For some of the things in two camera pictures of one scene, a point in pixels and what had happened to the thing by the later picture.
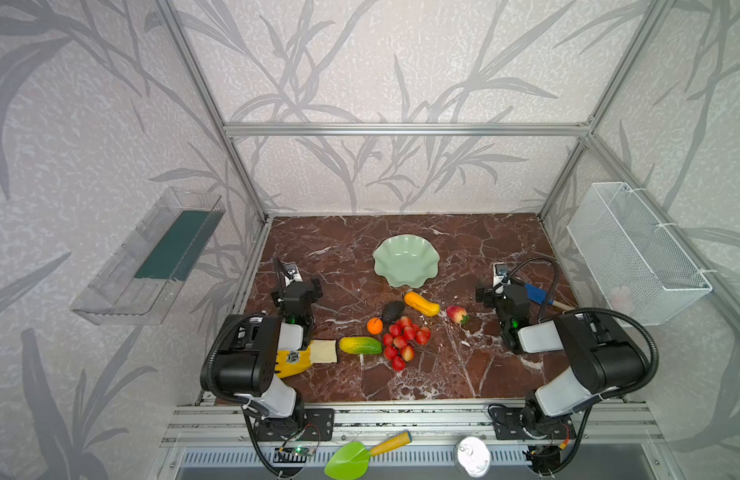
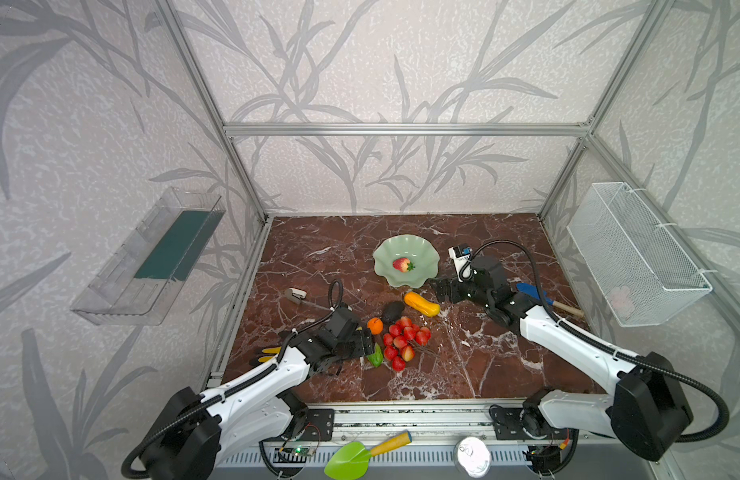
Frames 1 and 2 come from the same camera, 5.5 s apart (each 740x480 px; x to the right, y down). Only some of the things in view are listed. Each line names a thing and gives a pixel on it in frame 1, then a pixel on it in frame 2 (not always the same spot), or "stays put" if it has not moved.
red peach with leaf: [458, 314] → [403, 265]
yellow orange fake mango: [421, 305] stays put
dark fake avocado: [391, 311] stays put
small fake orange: [375, 326] stays put
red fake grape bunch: [399, 342] stays put
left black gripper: [294, 287] → [358, 344]
